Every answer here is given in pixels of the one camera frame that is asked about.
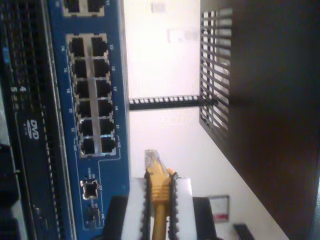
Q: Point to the black rack server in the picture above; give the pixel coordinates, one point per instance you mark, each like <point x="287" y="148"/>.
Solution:
<point x="30" y="150"/>

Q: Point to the black perforated rack post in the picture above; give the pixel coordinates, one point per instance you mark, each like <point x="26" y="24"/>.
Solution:
<point x="162" y="102"/>

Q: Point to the black vented cabinet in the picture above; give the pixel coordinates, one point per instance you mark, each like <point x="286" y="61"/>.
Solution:
<point x="275" y="100"/>

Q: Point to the blue network switch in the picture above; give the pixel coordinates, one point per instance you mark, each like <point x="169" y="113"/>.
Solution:
<point x="117" y="100"/>

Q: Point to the red and white box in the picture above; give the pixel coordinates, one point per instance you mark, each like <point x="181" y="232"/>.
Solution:
<point x="220" y="208"/>

